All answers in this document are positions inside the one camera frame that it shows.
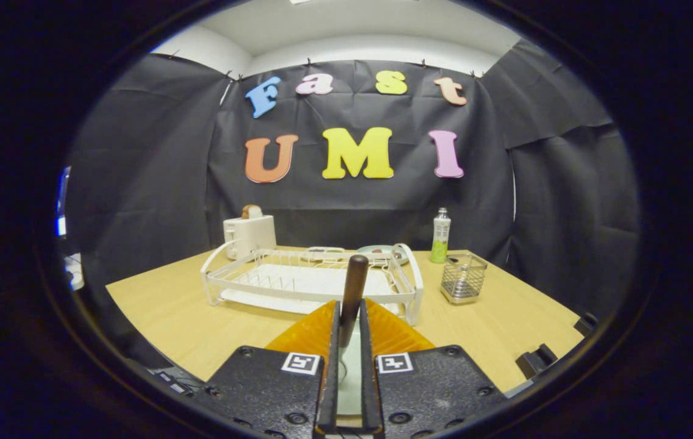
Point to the toast slice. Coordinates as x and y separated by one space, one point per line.
252 212

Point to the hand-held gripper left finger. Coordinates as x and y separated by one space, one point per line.
273 390

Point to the light blue food plate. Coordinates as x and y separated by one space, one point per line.
367 251

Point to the green and white bottle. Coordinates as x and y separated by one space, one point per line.
440 235

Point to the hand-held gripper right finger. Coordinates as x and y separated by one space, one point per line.
431 390

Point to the pale green plate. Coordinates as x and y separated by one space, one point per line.
352 390

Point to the white divided sauce dish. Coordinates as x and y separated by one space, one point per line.
322 251

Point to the white toaster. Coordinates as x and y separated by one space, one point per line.
252 235

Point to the white drip tray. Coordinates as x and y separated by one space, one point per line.
297 280

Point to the black backdrop cloth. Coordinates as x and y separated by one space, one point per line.
352 213

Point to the black table clamp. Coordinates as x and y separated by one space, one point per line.
586 324
535 363

